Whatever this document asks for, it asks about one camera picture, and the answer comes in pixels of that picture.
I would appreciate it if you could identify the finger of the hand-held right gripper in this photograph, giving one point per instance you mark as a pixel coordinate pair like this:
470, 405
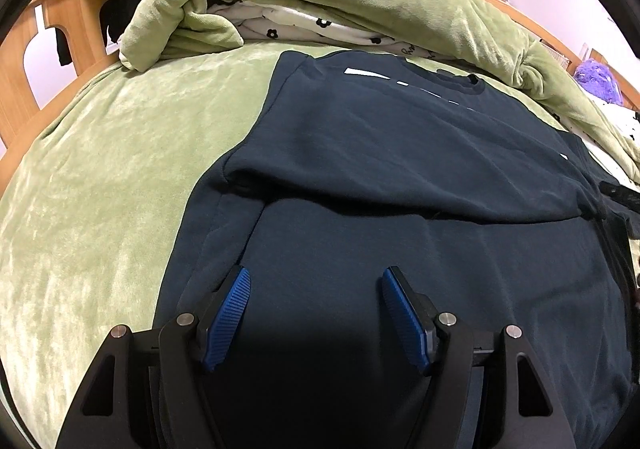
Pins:
622, 195

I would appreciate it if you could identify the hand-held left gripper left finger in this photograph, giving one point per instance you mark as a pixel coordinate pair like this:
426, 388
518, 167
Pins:
231, 309

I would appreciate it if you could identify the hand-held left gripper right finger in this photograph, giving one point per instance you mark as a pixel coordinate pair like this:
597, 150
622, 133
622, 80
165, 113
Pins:
406, 314

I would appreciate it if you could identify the navy sweatshirt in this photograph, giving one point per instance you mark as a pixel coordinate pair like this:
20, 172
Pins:
375, 154

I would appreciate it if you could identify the purple fluffy toy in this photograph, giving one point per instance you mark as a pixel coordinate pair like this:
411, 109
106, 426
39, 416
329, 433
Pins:
597, 79

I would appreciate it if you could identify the green bed sheet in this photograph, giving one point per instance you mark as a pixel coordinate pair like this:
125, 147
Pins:
100, 179

